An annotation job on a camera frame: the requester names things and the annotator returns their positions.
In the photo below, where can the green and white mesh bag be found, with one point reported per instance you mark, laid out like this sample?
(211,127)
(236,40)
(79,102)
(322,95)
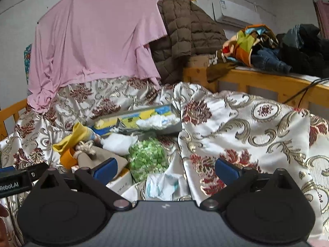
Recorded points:
(146,158)

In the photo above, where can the wooden bed frame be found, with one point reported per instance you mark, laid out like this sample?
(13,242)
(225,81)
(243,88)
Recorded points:
(257,82)

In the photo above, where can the cardboard box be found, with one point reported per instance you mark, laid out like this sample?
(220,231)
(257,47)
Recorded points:
(199,61)

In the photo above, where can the floral satin blanket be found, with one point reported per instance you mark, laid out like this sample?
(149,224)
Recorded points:
(257,133)

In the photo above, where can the white lace cloth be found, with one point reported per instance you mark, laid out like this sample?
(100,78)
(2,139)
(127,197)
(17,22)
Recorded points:
(156,122)

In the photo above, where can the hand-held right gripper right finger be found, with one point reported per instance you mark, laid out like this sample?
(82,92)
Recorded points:
(226,171)

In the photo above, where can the pink bed sheet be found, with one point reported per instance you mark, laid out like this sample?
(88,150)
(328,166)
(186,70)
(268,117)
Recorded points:
(97,38)

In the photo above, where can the blue patterned wall hanging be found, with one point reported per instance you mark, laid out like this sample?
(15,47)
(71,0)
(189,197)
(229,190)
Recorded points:
(27,64)

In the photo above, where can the brown quilted jacket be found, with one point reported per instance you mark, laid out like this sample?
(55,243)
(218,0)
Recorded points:
(190,36)

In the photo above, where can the white air conditioner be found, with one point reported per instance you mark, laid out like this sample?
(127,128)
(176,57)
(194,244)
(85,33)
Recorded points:
(236,11)

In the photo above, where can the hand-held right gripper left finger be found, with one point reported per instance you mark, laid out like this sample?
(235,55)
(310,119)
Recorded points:
(106,170)

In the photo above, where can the blue jeans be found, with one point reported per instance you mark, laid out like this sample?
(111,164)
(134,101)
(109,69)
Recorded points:
(270,59)

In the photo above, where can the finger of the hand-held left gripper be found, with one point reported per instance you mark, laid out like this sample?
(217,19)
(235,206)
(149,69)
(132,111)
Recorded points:
(37,171)
(7,169)

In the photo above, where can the black clothing pile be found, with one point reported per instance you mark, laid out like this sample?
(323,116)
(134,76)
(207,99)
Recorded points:
(305,49)

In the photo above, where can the white carton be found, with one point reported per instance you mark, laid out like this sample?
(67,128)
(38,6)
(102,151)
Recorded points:
(122,181)

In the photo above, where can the maroon curtain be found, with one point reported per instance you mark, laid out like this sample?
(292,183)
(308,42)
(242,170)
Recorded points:
(322,18)

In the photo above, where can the yellow cloth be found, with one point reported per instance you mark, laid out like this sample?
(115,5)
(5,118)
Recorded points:
(74,137)

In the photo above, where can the olive brown cloth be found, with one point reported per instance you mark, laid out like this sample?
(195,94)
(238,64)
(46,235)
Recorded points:
(218,72)

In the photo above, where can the person's left hand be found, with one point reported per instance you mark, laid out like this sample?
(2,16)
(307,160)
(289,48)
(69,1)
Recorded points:
(3,211)

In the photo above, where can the cartoon printed storage box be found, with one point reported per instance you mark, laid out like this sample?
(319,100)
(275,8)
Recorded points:
(128,119)

